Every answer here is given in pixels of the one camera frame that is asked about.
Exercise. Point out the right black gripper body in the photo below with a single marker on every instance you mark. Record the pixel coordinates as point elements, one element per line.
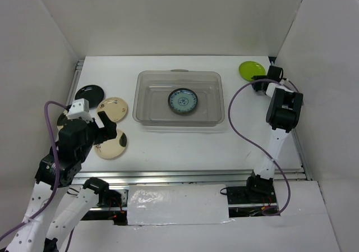
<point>258,86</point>

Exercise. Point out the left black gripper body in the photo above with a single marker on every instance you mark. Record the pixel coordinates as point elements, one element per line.
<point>95,137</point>

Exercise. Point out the blue patterned plate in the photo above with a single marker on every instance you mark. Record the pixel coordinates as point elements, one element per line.
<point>182,101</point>

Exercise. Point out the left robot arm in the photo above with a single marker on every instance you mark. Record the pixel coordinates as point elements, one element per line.
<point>41,229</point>

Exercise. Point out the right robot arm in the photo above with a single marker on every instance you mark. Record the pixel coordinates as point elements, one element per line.
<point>282,117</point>

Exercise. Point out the clear plastic bin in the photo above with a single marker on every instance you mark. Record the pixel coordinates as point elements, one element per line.
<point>152,91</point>

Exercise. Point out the green plate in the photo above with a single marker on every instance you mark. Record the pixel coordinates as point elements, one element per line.
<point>249,69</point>

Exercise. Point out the cream plate with calligraphy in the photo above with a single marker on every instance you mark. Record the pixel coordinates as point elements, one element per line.
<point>114,107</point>

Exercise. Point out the cream plate black patch front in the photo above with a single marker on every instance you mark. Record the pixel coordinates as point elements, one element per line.
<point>113,148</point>

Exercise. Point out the cream plate black patch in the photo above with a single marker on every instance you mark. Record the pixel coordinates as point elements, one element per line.
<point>62,119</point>
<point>113,148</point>

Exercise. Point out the cream plate black patch rear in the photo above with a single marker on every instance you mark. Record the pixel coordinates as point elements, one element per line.
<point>62,119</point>

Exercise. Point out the white taped sheet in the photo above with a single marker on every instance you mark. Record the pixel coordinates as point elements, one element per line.
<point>177,204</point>

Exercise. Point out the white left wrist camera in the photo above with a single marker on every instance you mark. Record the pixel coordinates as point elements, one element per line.
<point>80,110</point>

